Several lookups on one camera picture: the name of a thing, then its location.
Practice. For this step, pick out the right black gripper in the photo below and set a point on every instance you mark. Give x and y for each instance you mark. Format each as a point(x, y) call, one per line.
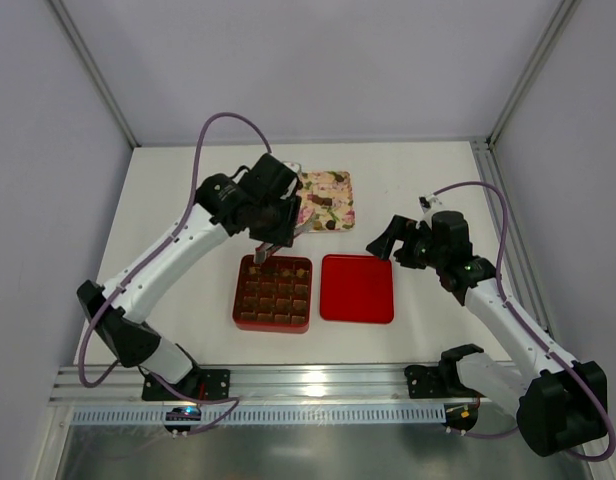
point(403, 245)

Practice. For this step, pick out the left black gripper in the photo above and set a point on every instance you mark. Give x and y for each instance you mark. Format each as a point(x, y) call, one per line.
point(272, 235)

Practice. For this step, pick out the metal tongs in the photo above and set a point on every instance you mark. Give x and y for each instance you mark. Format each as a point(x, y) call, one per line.
point(266, 250)

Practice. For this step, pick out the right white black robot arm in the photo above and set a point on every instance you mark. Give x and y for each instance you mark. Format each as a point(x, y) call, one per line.
point(558, 402)

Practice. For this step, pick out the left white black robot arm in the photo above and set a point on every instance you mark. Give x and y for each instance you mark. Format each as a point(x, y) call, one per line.
point(117, 310)

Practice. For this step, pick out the dark rectangular chocolate bar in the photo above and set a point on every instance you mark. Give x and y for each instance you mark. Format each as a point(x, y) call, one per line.
point(321, 201)

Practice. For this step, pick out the red chocolate box with insert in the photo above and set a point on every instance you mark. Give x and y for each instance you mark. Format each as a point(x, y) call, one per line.
point(274, 296)

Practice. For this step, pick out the floral rectangular tray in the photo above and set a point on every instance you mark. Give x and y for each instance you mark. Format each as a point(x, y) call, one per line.
point(336, 185)

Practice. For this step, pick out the red box lid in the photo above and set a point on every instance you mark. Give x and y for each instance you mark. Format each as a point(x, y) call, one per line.
point(357, 289)

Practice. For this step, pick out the aluminium right side rail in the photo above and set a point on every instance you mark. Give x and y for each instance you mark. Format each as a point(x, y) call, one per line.
point(521, 278)

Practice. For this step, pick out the aluminium rail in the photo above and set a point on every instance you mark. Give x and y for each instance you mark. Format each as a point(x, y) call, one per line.
point(301, 383)
point(521, 278)

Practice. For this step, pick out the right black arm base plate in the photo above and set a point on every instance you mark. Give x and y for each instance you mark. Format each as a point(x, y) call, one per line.
point(435, 382)

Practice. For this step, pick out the aluminium front rail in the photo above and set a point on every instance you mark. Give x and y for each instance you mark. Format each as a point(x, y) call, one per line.
point(301, 383)

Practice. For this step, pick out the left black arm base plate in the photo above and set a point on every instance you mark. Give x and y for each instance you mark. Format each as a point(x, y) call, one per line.
point(200, 384)

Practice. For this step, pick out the slotted grey cable duct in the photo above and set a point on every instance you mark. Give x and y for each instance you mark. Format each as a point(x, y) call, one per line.
point(266, 415)

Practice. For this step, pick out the right aluminium frame post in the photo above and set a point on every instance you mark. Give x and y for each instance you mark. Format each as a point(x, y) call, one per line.
point(541, 53)

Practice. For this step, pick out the aluminium frame post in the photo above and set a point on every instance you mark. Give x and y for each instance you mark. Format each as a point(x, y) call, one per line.
point(541, 53)
point(86, 59)

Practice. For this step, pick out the left aluminium frame post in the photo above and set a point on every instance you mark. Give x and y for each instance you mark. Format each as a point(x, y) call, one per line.
point(86, 59)

